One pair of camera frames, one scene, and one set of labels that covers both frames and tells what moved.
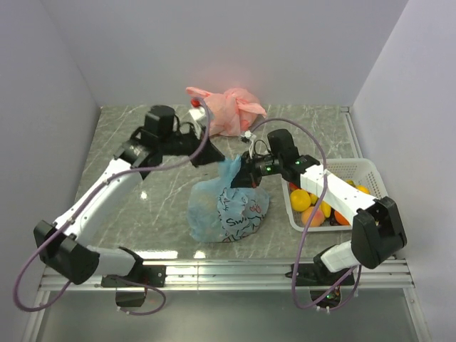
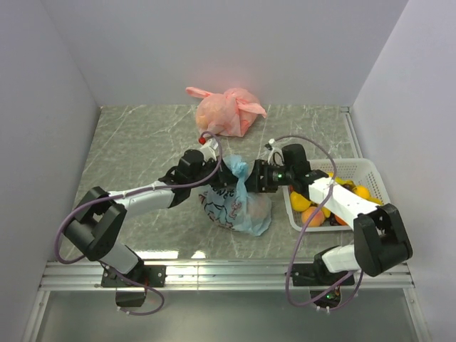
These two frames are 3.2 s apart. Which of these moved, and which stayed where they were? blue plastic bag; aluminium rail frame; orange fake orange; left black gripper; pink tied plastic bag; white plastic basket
Moved: left black gripper; blue plastic bag
Stayed: orange fake orange; pink tied plastic bag; aluminium rail frame; white plastic basket
